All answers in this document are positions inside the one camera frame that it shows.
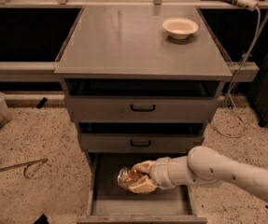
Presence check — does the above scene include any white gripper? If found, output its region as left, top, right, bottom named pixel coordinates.
left=128, top=157, right=171, bottom=193

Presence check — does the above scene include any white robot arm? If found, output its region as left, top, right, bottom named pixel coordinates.
left=129, top=147, right=268, bottom=203

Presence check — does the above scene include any grey bottom drawer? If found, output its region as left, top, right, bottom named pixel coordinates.
left=77, top=153, right=207, bottom=224

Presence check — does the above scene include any grey drawer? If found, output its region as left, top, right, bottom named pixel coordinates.
left=78, top=122, right=205, bottom=153
left=64, top=78, right=219, bottom=123
left=77, top=153, right=207, bottom=224

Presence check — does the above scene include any grey middle drawer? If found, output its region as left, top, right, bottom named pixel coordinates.
left=78, top=122, right=205, bottom=153

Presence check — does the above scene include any grey drawer cabinet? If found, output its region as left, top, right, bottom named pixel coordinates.
left=54, top=4, right=233, bottom=224

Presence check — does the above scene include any grey top drawer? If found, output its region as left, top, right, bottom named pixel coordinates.
left=64, top=78, right=219, bottom=123

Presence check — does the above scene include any metal grabber stick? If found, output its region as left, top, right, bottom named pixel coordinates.
left=0, top=158, right=48, bottom=173

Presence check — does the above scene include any small black floor block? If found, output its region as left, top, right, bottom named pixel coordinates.
left=36, top=97, right=48, bottom=109

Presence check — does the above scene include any white paper bowl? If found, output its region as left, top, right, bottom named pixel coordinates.
left=162, top=18, right=199, bottom=39

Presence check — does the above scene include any white power cable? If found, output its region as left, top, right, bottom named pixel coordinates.
left=211, top=7, right=262, bottom=139

